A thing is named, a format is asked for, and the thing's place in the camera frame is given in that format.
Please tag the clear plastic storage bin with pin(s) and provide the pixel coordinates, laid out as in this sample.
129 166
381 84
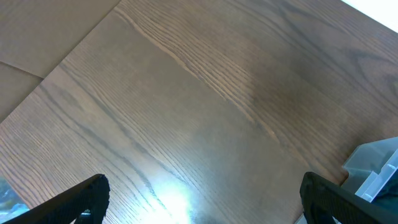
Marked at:
372 174

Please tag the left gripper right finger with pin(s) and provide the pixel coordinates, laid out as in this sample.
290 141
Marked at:
325 202

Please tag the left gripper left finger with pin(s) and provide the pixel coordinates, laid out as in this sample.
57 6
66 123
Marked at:
86 202

